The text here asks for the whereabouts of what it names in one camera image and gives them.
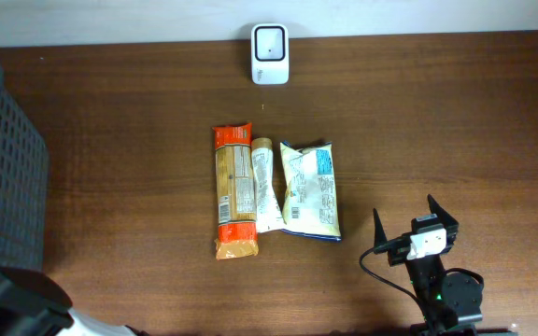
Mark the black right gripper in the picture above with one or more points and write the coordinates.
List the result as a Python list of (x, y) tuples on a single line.
[(446, 219)]

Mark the yellow snack bag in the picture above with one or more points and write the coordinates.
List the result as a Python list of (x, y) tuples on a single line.
[(310, 203)]

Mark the white tube with tan cap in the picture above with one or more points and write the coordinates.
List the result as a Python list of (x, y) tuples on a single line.
[(268, 213)]

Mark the orange pasta packet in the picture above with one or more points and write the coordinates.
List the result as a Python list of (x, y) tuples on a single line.
[(237, 232)]

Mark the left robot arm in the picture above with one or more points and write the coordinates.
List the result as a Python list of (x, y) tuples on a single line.
[(33, 304)]

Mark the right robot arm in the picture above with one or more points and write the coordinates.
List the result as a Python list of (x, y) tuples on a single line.
[(449, 299)]

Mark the white barcode scanner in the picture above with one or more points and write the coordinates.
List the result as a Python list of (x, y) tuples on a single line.
[(270, 54)]

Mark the grey plastic mesh basket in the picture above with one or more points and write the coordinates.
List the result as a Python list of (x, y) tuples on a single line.
[(24, 175)]

